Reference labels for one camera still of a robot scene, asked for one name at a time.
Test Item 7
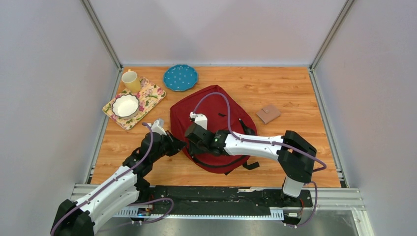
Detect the yellow mug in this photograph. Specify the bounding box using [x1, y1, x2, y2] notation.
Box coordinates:
[121, 70, 141, 93]

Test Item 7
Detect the floral rectangular tray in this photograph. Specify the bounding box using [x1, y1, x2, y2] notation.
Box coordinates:
[102, 77, 167, 130]

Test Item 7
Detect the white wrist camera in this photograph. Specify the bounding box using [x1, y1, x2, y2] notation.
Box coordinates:
[147, 118, 167, 136]
[189, 112, 208, 129]

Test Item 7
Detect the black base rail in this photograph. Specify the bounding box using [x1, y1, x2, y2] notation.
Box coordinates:
[116, 185, 317, 225]

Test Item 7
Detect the brown leather wallet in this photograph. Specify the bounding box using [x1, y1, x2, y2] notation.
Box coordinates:
[256, 105, 281, 124]

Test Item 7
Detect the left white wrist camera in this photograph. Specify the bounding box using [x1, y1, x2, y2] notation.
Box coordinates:
[147, 118, 167, 136]

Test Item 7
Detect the blue polka dot plate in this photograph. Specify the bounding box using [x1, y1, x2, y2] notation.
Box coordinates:
[163, 64, 198, 91]

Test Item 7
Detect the white scalloped bowl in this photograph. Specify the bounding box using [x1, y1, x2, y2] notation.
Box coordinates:
[112, 94, 140, 119]

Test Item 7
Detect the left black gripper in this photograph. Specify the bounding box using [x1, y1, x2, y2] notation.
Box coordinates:
[150, 130, 187, 163]

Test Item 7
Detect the red backpack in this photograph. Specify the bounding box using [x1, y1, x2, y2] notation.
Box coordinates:
[170, 85, 258, 175]

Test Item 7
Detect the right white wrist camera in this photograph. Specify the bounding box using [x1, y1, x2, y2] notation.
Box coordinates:
[189, 112, 208, 129]

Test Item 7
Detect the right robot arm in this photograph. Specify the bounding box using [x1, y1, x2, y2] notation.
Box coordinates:
[185, 123, 317, 206]

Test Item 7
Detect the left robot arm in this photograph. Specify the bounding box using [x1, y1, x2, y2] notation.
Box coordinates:
[50, 132, 186, 236]

